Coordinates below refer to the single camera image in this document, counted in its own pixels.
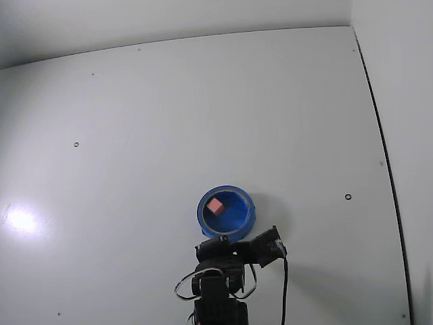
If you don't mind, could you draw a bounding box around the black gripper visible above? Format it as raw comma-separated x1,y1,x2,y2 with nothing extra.
194,236,260,268

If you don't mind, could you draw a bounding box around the small foam cube block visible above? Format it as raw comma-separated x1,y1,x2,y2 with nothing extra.
207,198,225,216

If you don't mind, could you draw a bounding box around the blue tape roll bin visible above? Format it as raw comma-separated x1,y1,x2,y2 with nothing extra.
196,184,255,243

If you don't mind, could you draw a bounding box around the white servo wire loop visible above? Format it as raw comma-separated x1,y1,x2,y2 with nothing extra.
174,268,204,301
235,263,258,299

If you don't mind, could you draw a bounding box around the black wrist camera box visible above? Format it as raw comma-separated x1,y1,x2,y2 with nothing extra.
249,225,289,269

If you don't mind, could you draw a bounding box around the black camera cable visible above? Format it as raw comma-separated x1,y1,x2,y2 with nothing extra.
279,248,290,325

